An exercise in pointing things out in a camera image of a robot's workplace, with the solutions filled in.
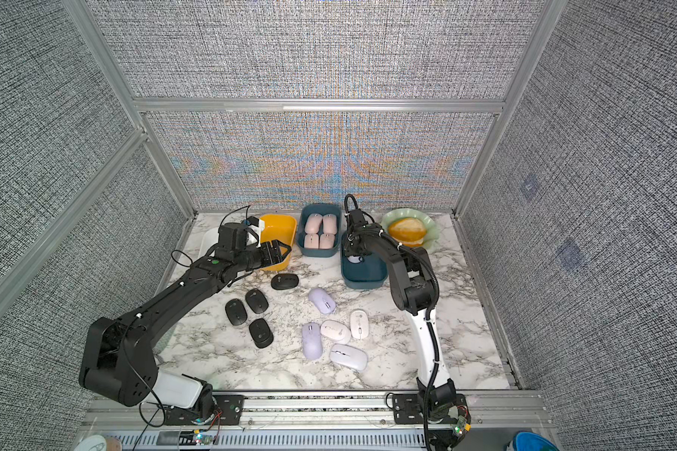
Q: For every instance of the yellow storage box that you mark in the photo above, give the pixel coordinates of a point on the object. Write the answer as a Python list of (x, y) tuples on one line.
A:
[(279, 227)]

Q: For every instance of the black mouse front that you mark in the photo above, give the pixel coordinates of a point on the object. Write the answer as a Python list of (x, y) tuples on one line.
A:
[(261, 333)]

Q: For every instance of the round bread bun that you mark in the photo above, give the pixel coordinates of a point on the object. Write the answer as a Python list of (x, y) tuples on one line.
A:
[(409, 231)]

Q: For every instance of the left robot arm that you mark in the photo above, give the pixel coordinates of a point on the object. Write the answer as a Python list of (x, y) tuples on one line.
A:
[(118, 360)]

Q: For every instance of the teal storage box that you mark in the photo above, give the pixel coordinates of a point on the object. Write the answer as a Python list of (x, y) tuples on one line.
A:
[(370, 274), (320, 208)]

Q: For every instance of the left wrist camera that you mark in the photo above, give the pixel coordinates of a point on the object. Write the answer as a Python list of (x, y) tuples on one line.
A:
[(254, 228)]

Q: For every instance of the purple mouse front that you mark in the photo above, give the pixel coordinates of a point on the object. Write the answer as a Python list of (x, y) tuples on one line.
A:
[(312, 341)]

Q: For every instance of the black mouse middle left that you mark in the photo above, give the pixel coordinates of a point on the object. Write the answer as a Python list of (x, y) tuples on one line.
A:
[(236, 312)]

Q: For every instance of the white storage box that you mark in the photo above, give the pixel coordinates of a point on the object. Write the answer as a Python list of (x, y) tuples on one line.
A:
[(209, 239)]

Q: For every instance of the white round object bottom left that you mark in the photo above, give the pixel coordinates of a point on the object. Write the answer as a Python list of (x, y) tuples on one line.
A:
[(99, 442)]

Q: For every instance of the black mouse near yellow box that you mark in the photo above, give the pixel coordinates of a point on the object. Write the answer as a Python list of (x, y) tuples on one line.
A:
[(283, 282)]

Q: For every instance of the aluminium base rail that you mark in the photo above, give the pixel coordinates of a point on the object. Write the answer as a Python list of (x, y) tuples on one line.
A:
[(319, 420)]

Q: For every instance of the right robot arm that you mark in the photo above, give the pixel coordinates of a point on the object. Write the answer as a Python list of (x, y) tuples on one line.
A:
[(414, 290)]

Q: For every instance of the black mouse middle right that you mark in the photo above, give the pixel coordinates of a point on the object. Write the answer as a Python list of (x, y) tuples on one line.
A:
[(256, 301)]

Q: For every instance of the blue object bottom right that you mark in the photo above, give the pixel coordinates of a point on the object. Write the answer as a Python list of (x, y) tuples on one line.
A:
[(530, 441)]

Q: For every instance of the pink mouse with scroll wheel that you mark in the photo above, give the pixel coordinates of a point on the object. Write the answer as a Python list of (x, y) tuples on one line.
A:
[(330, 224)]

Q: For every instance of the white mouse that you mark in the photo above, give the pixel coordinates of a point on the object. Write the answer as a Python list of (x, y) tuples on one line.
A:
[(336, 332), (360, 324), (348, 356)]

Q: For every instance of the green wavy plate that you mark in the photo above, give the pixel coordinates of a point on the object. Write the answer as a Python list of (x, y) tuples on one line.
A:
[(432, 227)]

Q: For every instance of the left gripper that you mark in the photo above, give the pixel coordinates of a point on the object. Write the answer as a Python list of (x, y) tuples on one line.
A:
[(274, 256)]

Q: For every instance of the white mouse front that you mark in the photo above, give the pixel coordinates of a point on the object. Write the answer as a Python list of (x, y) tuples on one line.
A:
[(348, 356)]

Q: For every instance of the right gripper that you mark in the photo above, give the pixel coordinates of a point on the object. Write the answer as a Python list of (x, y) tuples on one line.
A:
[(347, 250)]

